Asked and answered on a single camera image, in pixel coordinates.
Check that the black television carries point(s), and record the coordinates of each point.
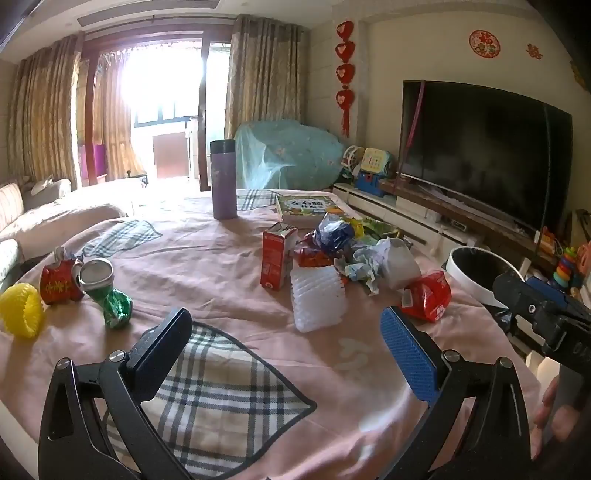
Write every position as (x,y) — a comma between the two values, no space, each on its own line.
(480,147)

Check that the crushed green can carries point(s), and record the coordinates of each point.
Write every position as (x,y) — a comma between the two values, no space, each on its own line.
(115,309)

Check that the crushed red can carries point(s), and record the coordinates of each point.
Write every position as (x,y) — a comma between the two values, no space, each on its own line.
(57,286)

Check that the white round trash bin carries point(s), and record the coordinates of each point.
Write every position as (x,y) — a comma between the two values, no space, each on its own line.
(466,281)

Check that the round red wall sticker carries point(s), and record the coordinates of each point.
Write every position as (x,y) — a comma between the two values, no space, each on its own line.
(485,44)

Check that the pink tablecloth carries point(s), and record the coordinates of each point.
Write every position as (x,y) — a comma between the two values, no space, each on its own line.
(207,286)

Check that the green snack bag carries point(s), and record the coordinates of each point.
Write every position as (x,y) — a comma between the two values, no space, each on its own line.
(381,228)

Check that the purple thermos bottle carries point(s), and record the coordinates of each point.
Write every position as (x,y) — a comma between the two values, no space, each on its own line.
(224,184)

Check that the white red toy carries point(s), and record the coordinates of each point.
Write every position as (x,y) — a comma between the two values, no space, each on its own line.
(352,157)

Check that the white television cabinet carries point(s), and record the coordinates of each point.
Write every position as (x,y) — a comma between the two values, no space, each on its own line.
(406,217)

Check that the yellow toy box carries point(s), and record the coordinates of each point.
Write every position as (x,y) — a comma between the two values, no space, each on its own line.
(373,160)

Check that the crumpled white tissue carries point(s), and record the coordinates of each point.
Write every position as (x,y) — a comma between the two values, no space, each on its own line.
(364,263)

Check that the brown balcony cabinet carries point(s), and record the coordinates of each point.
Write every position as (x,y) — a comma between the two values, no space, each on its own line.
(170,154)

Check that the red snack packet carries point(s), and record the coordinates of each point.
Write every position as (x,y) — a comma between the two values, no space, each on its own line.
(429,295)

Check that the small red wall sticker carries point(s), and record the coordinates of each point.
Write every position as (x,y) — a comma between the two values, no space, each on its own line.
(534,51)

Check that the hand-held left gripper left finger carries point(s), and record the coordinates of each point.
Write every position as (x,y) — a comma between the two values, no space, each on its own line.
(159,353)

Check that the green book box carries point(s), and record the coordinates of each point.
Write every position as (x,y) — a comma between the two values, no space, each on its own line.
(300,207)

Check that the magenta box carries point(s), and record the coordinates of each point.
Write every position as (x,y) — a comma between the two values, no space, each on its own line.
(94,161)

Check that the yellow foam net sleeve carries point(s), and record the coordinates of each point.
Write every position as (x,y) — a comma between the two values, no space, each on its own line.
(9,304)

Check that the yellow snack bag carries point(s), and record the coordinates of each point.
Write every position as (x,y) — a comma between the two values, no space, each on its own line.
(355,225)

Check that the red heart hanging decoration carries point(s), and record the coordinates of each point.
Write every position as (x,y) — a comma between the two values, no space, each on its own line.
(345,50)

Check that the grey plastic wrapper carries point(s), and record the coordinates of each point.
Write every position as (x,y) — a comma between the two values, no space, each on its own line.
(401,265)

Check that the red snack wrapper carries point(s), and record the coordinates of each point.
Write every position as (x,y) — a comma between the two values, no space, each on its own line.
(314,258)

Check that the beige curtain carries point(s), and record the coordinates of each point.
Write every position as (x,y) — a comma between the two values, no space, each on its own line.
(41,115)
(265,74)
(117,120)

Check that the beige sofa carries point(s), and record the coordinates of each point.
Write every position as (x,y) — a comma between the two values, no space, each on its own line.
(55,217)

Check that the red milk carton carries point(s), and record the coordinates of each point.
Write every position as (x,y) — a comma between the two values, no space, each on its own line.
(273,258)

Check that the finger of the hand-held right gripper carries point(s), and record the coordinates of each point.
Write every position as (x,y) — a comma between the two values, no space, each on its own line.
(551,290)
(512,290)

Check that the person's right hand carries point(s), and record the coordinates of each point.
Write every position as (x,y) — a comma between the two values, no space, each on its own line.
(551,415)

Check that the blue snack bag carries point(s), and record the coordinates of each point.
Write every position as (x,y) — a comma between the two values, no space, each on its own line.
(334,233)

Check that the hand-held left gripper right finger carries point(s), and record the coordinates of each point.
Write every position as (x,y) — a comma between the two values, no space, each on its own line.
(408,355)

